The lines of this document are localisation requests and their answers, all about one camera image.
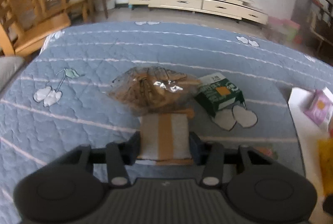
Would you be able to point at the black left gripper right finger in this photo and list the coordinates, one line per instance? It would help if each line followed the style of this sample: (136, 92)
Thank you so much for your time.
(205, 152)

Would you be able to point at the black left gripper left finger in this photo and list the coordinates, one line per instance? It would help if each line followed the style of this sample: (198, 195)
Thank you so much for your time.
(129, 150)

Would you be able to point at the green biscuit packet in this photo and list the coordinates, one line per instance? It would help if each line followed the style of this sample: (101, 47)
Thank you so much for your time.
(216, 92)

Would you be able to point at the clear bag of brown pastries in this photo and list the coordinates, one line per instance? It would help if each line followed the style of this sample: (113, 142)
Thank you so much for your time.
(159, 97)

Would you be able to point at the yellow soft bread packet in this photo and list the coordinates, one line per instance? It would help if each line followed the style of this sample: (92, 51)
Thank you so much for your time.
(325, 162)

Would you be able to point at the blue quilted table cover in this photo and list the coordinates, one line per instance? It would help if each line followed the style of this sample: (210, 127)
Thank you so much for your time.
(60, 101)

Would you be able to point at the pink snack packet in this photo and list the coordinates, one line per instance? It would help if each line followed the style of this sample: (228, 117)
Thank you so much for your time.
(320, 109)

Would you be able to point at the grey sofa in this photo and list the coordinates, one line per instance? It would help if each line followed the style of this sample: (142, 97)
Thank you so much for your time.
(8, 68)

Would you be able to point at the green plastic bucket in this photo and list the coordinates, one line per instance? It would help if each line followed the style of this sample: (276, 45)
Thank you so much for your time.
(291, 28)

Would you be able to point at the pink plastic basin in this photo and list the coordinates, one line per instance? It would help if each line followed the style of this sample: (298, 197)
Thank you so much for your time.
(276, 24)

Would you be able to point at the cream TV cabinet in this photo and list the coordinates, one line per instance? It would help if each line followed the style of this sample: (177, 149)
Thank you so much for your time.
(235, 9)

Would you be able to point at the light wooden chair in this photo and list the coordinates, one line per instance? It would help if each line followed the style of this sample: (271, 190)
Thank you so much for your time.
(24, 30)

